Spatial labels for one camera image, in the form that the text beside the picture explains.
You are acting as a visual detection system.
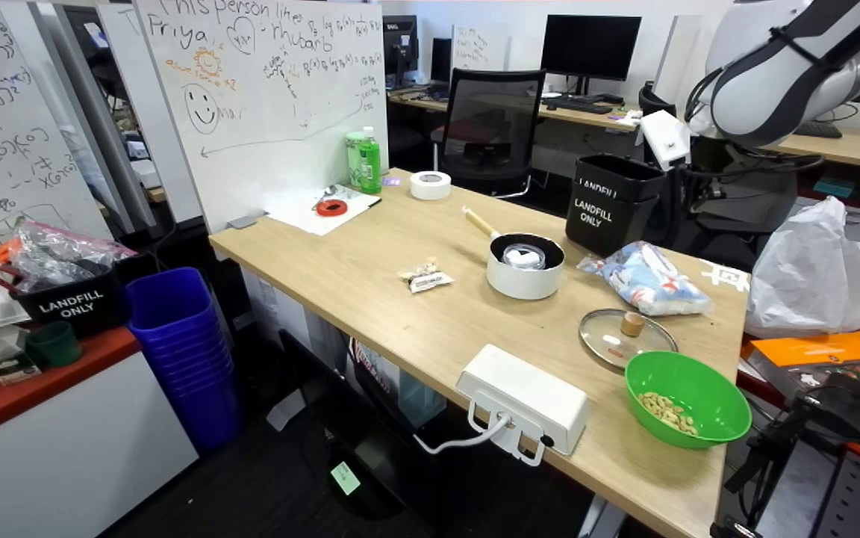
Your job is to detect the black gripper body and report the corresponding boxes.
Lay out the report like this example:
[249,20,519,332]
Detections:
[688,135,744,183]

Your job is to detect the blue plastic bag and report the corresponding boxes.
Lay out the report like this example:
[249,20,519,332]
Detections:
[577,240,715,320]

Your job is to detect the black trash can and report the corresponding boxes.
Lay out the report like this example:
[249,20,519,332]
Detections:
[564,151,670,259]

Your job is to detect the white plastic bag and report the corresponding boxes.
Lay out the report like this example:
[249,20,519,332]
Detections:
[744,193,860,341]

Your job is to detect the crumpled clear plastic trash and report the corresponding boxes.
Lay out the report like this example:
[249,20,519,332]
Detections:
[0,219,140,293]

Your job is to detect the wooden background desk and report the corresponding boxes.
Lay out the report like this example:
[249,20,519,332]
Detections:
[385,87,860,175]

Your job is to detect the black monitor on stand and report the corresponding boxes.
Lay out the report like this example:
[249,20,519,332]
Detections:
[540,11,646,113]

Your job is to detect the glass lid with cork knob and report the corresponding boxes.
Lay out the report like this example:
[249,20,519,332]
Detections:
[577,305,680,377]

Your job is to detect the orange folder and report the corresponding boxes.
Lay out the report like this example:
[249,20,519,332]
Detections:
[746,328,860,373]

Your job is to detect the black mesh office chair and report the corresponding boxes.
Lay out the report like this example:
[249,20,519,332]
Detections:
[440,66,549,199]

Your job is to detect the green plastic bowl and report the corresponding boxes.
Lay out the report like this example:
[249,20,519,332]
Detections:
[625,349,755,452]

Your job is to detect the beige snack pieces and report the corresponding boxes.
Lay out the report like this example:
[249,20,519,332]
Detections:
[635,387,707,438]

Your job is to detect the white tape roll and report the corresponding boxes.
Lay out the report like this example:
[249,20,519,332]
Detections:
[407,166,453,204]

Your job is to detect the white power box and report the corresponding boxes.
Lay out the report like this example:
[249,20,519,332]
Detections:
[458,343,592,461]

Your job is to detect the small snack packet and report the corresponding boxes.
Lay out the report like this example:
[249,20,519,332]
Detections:
[407,269,458,299]
[398,259,441,283]

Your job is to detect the green plastic bottle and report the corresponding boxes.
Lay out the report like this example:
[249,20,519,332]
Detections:
[344,124,385,198]

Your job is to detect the whiteboard with smiley drawing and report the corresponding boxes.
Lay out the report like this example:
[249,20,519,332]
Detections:
[135,0,392,232]

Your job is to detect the stacked blue bins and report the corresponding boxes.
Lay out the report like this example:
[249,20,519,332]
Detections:
[119,263,244,458]

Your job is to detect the dark storage shelf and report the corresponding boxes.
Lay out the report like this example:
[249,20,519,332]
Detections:
[55,0,171,235]

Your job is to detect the black landfill bin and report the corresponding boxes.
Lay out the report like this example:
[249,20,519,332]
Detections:
[11,251,158,341]

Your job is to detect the dark green cup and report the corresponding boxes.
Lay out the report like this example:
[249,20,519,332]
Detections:
[23,316,83,371]

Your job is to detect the whiteboard with dense writing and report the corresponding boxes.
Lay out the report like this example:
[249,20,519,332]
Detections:
[0,0,114,272]

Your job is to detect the white cabinet with red top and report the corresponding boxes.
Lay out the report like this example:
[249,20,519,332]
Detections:
[0,322,204,538]

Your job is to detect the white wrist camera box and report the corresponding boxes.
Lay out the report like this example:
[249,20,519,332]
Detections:
[635,108,692,172]

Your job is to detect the white pot wooden handle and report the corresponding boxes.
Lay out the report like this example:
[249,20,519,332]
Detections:
[459,204,567,305]

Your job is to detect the white power cable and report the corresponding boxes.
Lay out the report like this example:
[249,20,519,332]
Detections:
[409,401,549,468]

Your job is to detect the red ring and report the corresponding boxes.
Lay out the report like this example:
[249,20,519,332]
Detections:
[314,193,353,220]

